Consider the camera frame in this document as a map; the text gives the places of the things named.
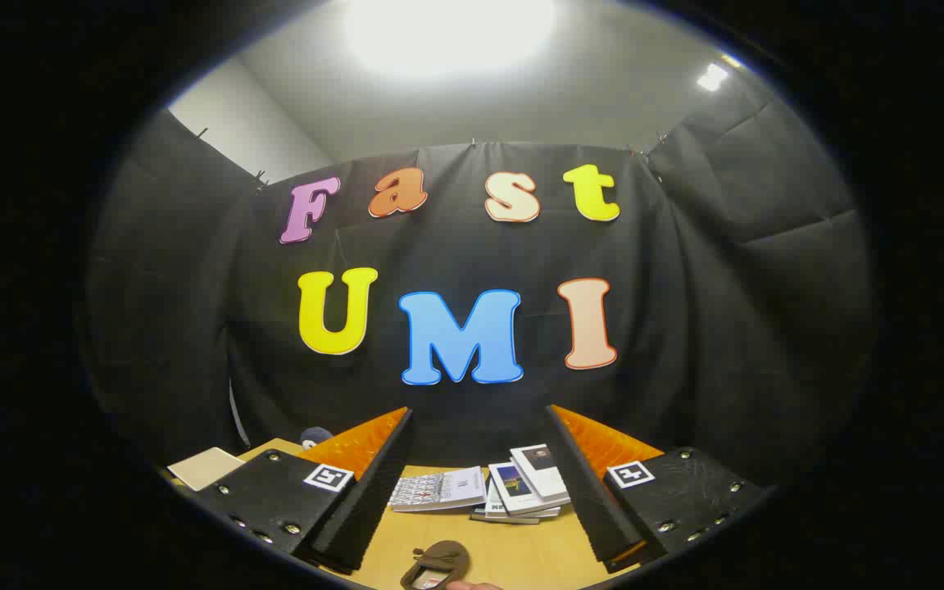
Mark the white paperback book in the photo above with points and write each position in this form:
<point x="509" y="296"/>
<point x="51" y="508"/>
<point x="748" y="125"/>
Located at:
<point x="495" y="510"/>

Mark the white book blue picture cover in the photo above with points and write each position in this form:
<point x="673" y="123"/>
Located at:
<point x="513" y="490"/>

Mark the grey patterned cover book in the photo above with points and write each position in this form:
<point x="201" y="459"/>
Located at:
<point x="439" y="490"/>

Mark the grey penguin plush toy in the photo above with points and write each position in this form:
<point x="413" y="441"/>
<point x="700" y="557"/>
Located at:
<point x="316" y="435"/>

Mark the cream fabric storage box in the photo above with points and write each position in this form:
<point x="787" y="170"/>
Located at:
<point x="206" y="467"/>

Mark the large ceiling light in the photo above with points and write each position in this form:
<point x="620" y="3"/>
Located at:
<point x="449" y="33"/>

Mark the dark grey cover book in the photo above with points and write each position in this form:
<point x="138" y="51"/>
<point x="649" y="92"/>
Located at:
<point x="505" y="519"/>

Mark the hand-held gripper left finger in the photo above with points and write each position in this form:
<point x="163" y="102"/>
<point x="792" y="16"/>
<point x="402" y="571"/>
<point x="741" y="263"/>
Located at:
<point x="374" y="492"/>

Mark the brown fuzzy shoe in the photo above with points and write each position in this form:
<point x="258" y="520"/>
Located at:
<point x="443" y="557"/>

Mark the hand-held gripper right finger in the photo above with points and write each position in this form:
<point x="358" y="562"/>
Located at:
<point x="583" y="483"/>

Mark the small ceiling light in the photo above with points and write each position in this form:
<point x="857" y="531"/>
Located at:
<point x="712" y="78"/>

